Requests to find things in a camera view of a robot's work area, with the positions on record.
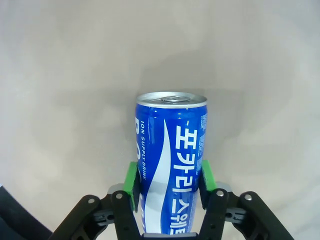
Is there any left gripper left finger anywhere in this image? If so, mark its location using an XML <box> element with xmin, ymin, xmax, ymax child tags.
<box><xmin>51</xmin><ymin>161</ymin><xmax>141</xmax><ymax>240</ymax></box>

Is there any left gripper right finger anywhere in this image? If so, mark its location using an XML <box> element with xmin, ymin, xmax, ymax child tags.
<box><xmin>197</xmin><ymin>159</ymin><xmax>295</xmax><ymax>240</ymax></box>

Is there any blue Pocari Sweat can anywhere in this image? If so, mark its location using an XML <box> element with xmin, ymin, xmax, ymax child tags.
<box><xmin>134</xmin><ymin>91</ymin><xmax>209</xmax><ymax>236</ymax></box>

